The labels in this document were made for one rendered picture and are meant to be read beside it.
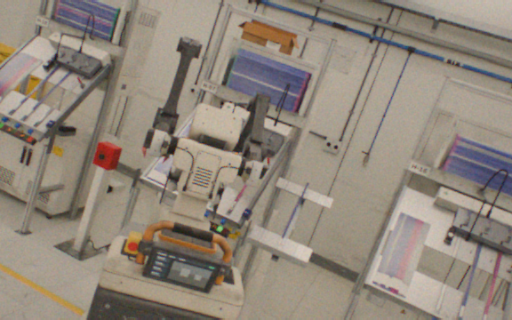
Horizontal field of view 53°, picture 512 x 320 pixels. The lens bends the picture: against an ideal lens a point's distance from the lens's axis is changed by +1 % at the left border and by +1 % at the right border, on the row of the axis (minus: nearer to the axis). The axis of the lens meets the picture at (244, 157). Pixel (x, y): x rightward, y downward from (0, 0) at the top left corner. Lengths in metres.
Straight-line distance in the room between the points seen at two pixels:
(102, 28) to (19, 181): 1.31
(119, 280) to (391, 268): 1.56
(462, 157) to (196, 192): 1.66
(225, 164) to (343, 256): 2.93
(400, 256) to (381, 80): 2.11
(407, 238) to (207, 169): 1.37
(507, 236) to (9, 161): 3.39
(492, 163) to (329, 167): 1.93
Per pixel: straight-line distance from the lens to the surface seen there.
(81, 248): 3.74
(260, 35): 3.73
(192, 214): 2.24
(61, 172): 3.94
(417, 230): 3.11
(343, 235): 4.87
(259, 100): 2.58
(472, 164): 3.20
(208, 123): 2.16
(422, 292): 2.95
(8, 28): 5.82
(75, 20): 4.05
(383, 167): 4.72
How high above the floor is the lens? 1.67
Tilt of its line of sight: 11 degrees down
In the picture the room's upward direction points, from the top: 20 degrees clockwise
